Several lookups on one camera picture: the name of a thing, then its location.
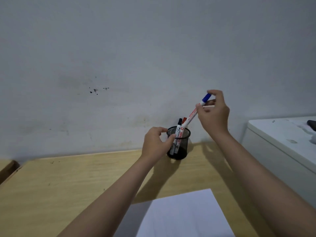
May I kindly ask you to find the person's left hand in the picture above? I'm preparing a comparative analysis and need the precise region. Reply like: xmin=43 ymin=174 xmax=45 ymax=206
xmin=141 ymin=127 xmax=176 ymax=167

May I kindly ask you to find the person's right hand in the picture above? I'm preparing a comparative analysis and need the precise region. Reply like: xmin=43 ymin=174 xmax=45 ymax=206
xmin=196 ymin=90 xmax=230 ymax=139

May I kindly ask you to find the blue capped white marker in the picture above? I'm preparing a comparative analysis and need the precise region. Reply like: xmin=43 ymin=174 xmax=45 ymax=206
xmin=180 ymin=93 xmax=212 ymax=132

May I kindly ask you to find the black mesh pen holder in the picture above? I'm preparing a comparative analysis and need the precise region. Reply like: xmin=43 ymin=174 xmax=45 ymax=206
xmin=167 ymin=126 xmax=191 ymax=160

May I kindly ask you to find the person's right forearm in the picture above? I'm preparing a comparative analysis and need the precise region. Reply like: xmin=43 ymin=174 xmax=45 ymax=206
xmin=210 ymin=132 xmax=316 ymax=237

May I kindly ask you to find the person's left forearm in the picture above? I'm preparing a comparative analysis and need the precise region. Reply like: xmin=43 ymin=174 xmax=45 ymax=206
xmin=57 ymin=155 xmax=154 ymax=237

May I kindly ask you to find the red capped white marker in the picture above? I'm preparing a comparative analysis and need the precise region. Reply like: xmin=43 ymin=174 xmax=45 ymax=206
xmin=178 ymin=117 xmax=187 ymax=146

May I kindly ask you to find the black capped white marker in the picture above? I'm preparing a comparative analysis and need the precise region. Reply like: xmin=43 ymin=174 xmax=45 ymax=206
xmin=170 ymin=118 xmax=183 ymax=156

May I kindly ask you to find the white paper sheet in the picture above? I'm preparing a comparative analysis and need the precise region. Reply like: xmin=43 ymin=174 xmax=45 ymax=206
xmin=114 ymin=188 xmax=236 ymax=237

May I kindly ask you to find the white cabinet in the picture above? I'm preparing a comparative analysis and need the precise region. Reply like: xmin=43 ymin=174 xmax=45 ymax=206
xmin=242 ymin=116 xmax=316 ymax=208

